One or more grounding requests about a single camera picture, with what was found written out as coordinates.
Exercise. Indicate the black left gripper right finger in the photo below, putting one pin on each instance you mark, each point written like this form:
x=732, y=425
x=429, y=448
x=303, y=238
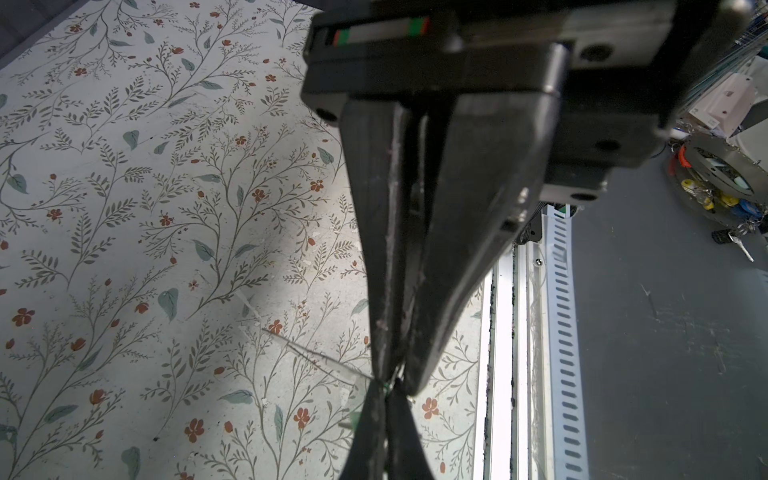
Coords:
x=406, y=459

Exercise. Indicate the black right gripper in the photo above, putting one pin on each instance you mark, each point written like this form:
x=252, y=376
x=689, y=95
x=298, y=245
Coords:
x=490, y=105

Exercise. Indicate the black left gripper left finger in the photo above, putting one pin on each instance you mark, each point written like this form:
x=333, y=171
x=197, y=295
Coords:
x=367, y=456

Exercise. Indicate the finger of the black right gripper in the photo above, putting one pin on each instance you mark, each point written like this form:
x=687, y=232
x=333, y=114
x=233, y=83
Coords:
x=378, y=240

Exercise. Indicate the clutter of tools outside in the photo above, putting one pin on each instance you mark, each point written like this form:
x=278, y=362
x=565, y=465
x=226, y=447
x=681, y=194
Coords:
x=718, y=165

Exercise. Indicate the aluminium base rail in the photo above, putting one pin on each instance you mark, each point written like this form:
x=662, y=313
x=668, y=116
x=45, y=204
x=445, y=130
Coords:
x=507, y=436

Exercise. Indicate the white slotted cable duct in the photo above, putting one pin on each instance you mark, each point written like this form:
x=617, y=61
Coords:
x=570, y=453

